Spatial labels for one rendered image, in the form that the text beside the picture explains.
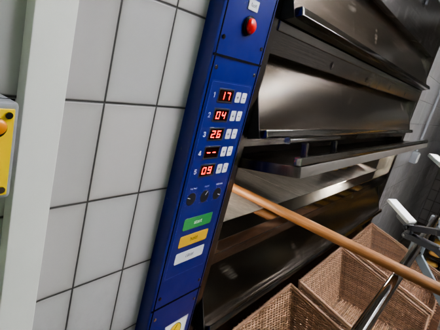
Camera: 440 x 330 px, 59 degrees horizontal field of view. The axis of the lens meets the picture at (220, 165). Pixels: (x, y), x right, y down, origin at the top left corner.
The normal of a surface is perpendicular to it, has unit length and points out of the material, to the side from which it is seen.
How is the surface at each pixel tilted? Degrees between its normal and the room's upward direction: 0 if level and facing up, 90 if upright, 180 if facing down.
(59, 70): 90
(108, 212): 90
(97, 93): 90
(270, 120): 70
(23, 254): 90
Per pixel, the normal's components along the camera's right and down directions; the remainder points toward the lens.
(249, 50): 0.78, 0.35
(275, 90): 0.81, 0.01
